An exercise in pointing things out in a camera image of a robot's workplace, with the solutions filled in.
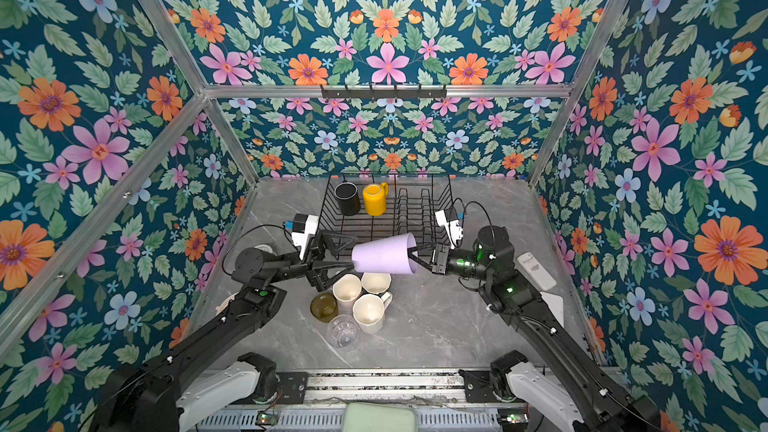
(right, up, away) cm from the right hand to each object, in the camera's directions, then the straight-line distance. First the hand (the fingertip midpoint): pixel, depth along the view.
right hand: (409, 254), depth 64 cm
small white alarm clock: (-46, -3, +31) cm, 56 cm away
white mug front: (-11, -20, +20) cm, 30 cm away
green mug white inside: (-9, -12, +22) cm, 27 cm away
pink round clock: (-53, -18, +20) cm, 59 cm away
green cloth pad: (-7, -39, +4) cm, 39 cm away
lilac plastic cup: (-4, +1, -5) cm, 6 cm away
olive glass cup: (-25, -19, +22) cm, 38 cm away
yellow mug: (-11, +13, +36) cm, 40 cm away
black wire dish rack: (-17, +10, +43) cm, 48 cm away
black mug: (-20, +13, +35) cm, 43 cm away
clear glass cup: (-18, -25, +18) cm, 36 cm away
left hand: (-12, 0, -3) cm, 12 cm away
